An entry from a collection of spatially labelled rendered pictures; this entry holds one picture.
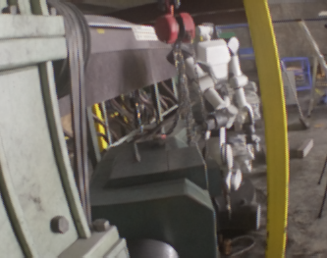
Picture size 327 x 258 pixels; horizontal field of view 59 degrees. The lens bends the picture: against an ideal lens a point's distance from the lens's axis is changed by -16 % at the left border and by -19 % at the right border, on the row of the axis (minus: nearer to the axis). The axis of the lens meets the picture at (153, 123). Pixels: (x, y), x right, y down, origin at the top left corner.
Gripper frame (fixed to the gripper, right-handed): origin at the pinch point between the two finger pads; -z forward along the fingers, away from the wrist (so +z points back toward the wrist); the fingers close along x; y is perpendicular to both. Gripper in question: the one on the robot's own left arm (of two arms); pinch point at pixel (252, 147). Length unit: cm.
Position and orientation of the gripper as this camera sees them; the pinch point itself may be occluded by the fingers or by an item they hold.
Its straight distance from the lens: 245.6
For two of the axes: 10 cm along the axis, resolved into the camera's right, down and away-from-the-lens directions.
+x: 4.5, -0.8, -8.9
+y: 8.5, -2.7, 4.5
